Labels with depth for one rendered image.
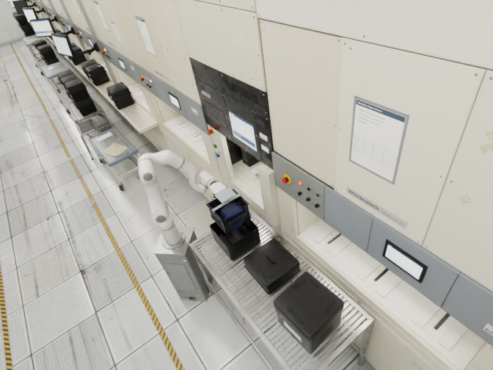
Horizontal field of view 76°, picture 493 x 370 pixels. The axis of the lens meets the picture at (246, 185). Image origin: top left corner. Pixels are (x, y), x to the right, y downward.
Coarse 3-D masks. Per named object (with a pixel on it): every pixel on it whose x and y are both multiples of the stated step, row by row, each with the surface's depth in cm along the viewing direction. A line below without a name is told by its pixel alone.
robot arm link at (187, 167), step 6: (186, 162) 217; (180, 168) 215; (186, 168) 217; (192, 168) 220; (186, 174) 222; (192, 174) 221; (192, 180) 224; (192, 186) 227; (198, 186) 230; (204, 186) 231; (204, 192) 234
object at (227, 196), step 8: (224, 192) 218; (232, 192) 217; (216, 200) 230; (224, 200) 212; (232, 200) 239; (240, 200) 229; (216, 208) 218; (248, 208) 223; (216, 216) 216; (240, 216) 222; (248, 216) 228; (224, 224) 218; (232, 224) 222; (248, 224) 233; (224, 232) 224; (232, 232) 230
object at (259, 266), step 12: (276, 240) 233; (252, 252) 228; (264, 252) 226; (276, 252) 225; (288, 252) 224; (252, 264) 220; (264, 264) 219; (276, 264) 218; (288, 264) 216; (252, 276) 225; (264, 276) 212; (276, 276) 211; (288, 276) 217; (264, 288) 214; (276, 288) 215
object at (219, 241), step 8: (216, 224) 248; (216, 232) 252; (240, 232) 254; (248, 232) 254; (256, 232) 236; (216, 240) 247; (224, 240) 252; (232, 240) 250; (240, 240) 229; (248, 240) 235; (256, 240) 241; (224, 248) 236; (232, 248) 229; (240, 248) 234; (248, 248) 240; (232, 256) 234
